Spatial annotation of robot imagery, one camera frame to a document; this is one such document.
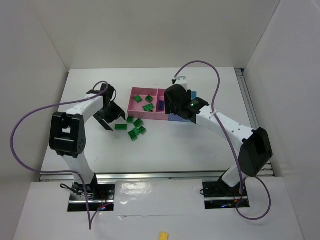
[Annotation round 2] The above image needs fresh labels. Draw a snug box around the purple lego brick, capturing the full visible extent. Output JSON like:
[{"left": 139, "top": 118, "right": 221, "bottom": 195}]
[{"left": 158, "top": 100, "right": 165, "bottom": 112}]

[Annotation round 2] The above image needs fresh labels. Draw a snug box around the small green lego brick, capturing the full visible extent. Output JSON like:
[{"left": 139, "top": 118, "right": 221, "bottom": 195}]
[
  {"left": 145, "top": 95, "right": 153, "bottom": 103},
  {"left": 133, "top": 127, "right": 140, "bottom": 135}
]

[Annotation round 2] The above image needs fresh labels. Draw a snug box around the green L-shaped lego brick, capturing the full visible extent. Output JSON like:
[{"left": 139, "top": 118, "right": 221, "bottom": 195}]
[{"left": 134, "top": 95, "right": 143, "bottom": 103}]

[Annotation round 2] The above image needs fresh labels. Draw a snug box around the large pink container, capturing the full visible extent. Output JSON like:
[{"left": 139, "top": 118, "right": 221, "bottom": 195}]
[{"left": 127, "top": 87, "right": 158, "bottom": 120}]

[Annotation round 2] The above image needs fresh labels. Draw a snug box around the green lego brick bottom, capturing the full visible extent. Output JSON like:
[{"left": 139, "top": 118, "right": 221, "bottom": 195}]
[{"left": 142, "top": 103, "right": 155, "bottom": 112}]

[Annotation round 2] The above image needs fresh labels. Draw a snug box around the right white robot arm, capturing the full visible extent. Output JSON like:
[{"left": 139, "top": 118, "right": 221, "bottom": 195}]
[{"left": 164, "top": 84, "right": 273, "bottom": 188}]

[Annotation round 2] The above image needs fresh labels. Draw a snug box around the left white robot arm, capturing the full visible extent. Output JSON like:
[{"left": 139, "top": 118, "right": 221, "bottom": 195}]
[{"left": 49, "top": 82, "right": 126, "bottom": 191}]

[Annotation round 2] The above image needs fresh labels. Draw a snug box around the purple blue container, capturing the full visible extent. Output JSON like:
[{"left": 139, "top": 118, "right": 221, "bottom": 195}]
[{"left": 168, "top": 114, "right": 183, "bottom": 122}]

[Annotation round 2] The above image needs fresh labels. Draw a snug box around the small pink container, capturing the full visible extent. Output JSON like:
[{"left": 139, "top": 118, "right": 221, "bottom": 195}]
[{"left": 155, "top": 88, "right": 169, "bottom": 121}]

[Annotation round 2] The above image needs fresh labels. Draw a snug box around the yellow lego brick foreground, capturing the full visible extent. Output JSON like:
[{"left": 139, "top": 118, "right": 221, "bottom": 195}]
[{"left": 159, "top": 232, "right": 169, "bottom": 240}]

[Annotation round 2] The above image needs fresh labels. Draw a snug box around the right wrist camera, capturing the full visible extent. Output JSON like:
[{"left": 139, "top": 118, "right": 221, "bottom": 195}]
[{"left": 172, "top": 76, "right": 188, "bottom": 90}]

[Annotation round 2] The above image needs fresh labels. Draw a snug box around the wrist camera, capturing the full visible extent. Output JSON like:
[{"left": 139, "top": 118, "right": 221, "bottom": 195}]
[
  {"left": 86, "top": 89, "right": 103, "bottom": 96},
  {"left": 172, "top": 76, "right": 188, "bottom": 90}
]

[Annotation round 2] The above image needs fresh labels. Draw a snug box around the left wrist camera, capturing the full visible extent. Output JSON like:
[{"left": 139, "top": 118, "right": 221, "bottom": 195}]
[{"left": 86, "top": 89, "right": 103, "bottom": 96}]

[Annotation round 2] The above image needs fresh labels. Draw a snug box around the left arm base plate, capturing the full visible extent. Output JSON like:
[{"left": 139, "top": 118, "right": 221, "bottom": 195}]
[{"left": 67, "top": 183, "right": 116, "bottom": 212}]

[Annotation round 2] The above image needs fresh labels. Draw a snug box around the aluminium rail front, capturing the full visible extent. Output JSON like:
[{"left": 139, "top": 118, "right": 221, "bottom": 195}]
[{"left": 39, "top": 169, "right": 231, "bottom": 182}]

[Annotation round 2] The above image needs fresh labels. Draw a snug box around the aluminium rail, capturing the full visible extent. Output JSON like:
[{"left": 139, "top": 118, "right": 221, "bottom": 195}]
[
  {"left": 234, "top": 68, "right": 275, "bottom": 177},
  {"left": 39, "top": 169, "right": 231, "bottom": 182}
]

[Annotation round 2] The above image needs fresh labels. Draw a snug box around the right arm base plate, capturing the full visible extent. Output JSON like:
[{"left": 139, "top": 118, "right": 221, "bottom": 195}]
[{"left": 199, "top": 181, "right": 250, "bottom": 210}]

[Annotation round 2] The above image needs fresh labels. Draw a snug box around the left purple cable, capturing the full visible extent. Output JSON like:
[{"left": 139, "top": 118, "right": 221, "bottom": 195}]
[{"left": 10, "top": 80, "right": 110, "bottom": 230}]

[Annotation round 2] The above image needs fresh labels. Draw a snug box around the aluminium rail right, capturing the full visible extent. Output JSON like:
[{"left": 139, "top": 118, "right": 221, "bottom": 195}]
[{"left": 234, "top": 68, "right": 275, "bottom": 177}]

